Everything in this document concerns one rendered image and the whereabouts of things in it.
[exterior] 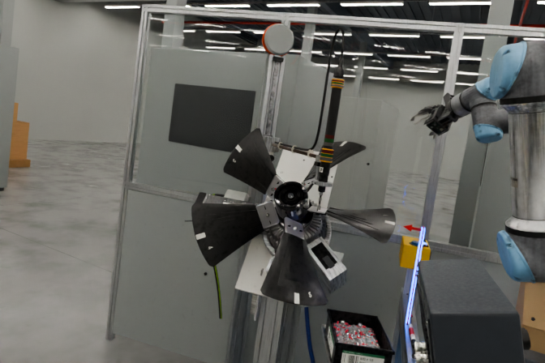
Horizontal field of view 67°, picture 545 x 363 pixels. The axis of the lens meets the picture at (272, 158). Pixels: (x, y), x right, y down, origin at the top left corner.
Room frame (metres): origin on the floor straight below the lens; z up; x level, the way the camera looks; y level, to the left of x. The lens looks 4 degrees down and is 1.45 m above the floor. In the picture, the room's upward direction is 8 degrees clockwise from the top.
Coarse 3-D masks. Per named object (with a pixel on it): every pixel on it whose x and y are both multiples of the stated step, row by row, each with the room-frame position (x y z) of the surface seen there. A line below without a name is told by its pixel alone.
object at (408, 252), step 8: (408, 240) 1.61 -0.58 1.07; (416, 240) 1.63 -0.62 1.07; (400, 248) 1.68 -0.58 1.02; (408, 248) 1.53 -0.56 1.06; (416, 248) 1.53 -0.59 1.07; (424, 248) 1.52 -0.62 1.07; (400, 256) 1.60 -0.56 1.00; (408, 256) 1.53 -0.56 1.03; (416, 256) 1.52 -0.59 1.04; (424, 256) 1.52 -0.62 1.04; (400, 264) 1.54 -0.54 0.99; (408, 264) 1.53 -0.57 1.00
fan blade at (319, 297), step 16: (288, 240) 1.31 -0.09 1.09; (304, 240) 1.37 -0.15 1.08; (288, 256) 1.27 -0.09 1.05; (304, 256) 1.32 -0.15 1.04; (272, 272) 1.22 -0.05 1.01; (288, 272) 1.24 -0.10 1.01; (304, 272) 1.28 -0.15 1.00; (272, 288) 1.19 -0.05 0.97; (288, 288) 1.21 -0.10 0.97; (304, 288) 1.23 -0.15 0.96; (320, 288) 1.27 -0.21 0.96; (304, 304) 1.20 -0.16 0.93; (320, 304) 1.23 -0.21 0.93
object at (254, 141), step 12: (252, 132) 1.62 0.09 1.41; (240, 144) 1.63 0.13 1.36; (252, 144) 1.59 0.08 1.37; (264, 144) 1.56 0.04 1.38; (240, 156) 1.61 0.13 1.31; (252, 156) 1.57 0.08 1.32; (264, 156) 1.54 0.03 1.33; (228, 168) 1.63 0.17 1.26; (240, 168) 1.60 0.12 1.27; (252, 168) 1.56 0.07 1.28; (264, 168) 1.53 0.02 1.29; (240, 180) 1.59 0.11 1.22; (252, 180) 1.56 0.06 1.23; (264, 180) 1.52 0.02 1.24; (264, 192) 1.52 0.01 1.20
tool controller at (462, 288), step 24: (432, 264) 0.75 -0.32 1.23; (456, 264) 0.73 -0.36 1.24; (480, 264) 0.72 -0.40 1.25; (432, 288) 0.62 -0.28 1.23; (456, 288) 0.61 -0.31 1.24; (480, 288) 0.60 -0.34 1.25; (432, 312) 0.54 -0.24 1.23; (456, 312) 0.53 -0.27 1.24; (480, 312) 0.52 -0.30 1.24; (504, 312) 0.52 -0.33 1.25; (432, 336) 0.54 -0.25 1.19; (456, 336) 0.53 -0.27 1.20; (480, 336) 0.52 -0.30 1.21; (504, 336) 0.51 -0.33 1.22; (528, 336) 0.53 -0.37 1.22; (432, 360) 0.55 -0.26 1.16; (456, 360) 0.53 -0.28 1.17; (480, 360) 0.52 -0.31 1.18; (504, 360) 0.51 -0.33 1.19
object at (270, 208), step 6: (264, 204) 1.42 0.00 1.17; (270, 204) 1.42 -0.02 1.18; (258, 210) 1.41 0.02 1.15; (264, 210) 1.42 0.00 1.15; (270, 210) 1.42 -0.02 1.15; (264, 216) 1.42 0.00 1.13; (270, 216) 1.43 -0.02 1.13; (276, 216) 1.43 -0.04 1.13; (264, 222) 1.42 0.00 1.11; (276, 222) 1.43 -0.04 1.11
